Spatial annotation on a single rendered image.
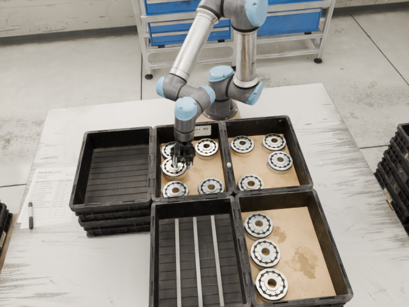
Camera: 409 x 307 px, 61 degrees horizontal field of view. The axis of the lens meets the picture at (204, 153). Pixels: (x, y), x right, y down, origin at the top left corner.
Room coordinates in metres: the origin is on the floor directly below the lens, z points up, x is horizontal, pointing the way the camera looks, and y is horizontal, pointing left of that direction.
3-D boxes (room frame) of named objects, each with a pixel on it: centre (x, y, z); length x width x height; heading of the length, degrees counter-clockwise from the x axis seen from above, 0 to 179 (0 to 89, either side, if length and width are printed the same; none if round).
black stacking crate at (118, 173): (0.91, 0.36, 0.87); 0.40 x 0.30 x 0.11; 2
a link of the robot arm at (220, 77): (1.37, -0.10, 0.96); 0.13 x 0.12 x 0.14; 56
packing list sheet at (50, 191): (0.94, 0.71, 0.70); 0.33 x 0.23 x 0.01; 4
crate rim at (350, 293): (0.54, -0.26, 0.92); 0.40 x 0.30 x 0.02; 2
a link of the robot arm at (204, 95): (1.00, 0.02, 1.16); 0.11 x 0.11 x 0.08; 56
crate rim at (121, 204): (0.91, 0.36, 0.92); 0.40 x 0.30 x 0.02; 2
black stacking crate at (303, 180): (0.94, -0.24, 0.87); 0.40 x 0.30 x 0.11; 2
